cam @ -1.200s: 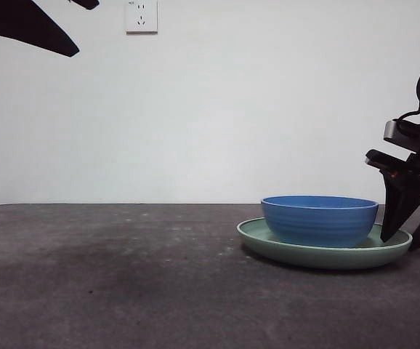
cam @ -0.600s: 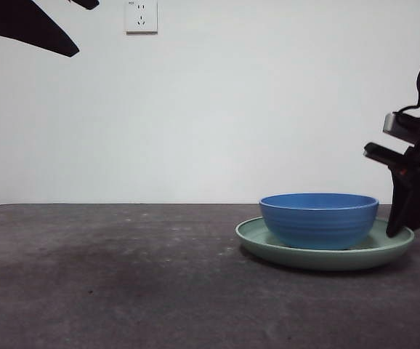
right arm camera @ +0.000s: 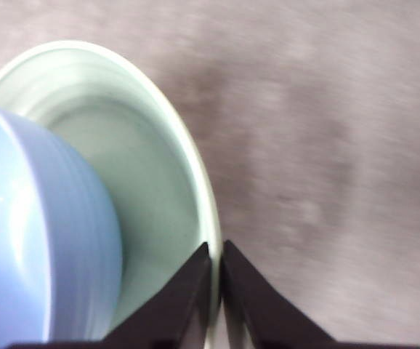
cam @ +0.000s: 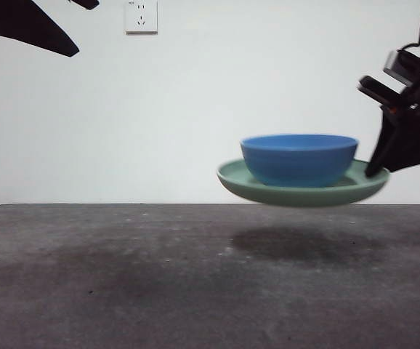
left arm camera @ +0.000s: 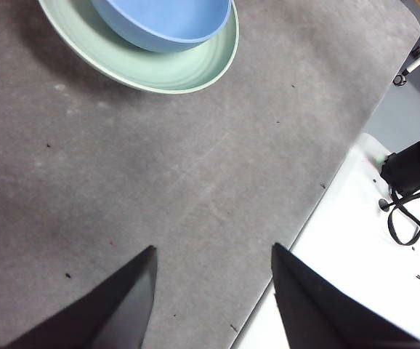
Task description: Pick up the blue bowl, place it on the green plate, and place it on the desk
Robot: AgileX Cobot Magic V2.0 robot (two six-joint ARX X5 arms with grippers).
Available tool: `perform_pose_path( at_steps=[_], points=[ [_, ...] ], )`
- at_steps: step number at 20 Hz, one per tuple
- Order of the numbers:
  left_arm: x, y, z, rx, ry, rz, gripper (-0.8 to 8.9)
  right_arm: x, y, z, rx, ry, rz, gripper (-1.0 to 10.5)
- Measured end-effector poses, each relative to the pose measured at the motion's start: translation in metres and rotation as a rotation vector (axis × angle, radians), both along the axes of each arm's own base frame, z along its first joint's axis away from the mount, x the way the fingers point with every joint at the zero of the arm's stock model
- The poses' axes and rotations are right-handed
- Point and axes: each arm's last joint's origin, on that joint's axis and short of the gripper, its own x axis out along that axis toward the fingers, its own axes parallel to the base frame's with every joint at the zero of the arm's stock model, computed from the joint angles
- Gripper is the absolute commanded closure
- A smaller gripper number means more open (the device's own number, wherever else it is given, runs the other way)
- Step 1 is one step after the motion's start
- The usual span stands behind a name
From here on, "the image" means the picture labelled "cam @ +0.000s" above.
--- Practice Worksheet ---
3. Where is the blue ribbed bowl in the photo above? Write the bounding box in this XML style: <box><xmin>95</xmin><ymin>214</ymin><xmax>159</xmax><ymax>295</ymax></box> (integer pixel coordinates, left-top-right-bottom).
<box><xmin>240</xmin><ymin>134</ymin><xmax>359</xmax><ymax>188</ymax></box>

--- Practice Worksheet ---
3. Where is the green round plate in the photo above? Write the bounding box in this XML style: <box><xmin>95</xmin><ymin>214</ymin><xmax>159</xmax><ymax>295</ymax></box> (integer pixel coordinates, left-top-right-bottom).
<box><xmin>216</xmin><ymin>158</ymin><xmax>392</xmax><ymax>209</ymax></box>

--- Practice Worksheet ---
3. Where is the pale grey right camera box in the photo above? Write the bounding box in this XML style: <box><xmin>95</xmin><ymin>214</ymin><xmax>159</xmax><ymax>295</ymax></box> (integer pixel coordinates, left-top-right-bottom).
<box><xmin>381</xmin><ymin>49</ymin><xmax>416</xmax><ymax>88</ymax></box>

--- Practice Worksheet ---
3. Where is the white wall socket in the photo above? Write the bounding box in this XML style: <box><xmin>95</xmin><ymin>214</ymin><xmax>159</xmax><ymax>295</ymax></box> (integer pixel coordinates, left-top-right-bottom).
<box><xmin>125</xmin><ymin>0</ymin><xmax>159</xmax><ymax>36</ymax></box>

